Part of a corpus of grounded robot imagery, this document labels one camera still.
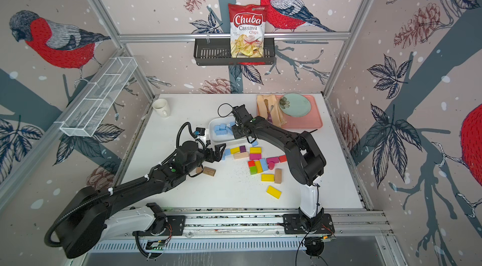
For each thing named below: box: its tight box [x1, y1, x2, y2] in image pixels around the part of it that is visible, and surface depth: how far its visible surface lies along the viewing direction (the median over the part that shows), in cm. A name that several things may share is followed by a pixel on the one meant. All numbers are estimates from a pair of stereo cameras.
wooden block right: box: [274, 168, 282, 184], surface depth 87 cm
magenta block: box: [249, 153, 262, 160], surface depth 95 cm
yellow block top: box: [249, 146, 262, 154], surface depth 97 cm
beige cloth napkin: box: [256, 94, 287, 128], surface depth 116 cm
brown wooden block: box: [202, 166, 217, 177], surface depth 90 cm
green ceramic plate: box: [279, 93, 312, 118], surface depth 117 cm
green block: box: [249, 165, 258, 176], surface depth 90 cm
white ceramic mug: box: [152, 98, 171, 119], surface depth 106 cm
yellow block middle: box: [260, 173, 275, 182], surface depth 88 cm
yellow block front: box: [266, 185, 282, 200], surface depth 84 cm
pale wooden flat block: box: [233, 151, 250, 160], surface depth 95 cm
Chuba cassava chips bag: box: [228, 3, 268, 58], surface depth 87 cm
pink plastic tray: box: [276, 94, 323, 129], surface depth 111 cm
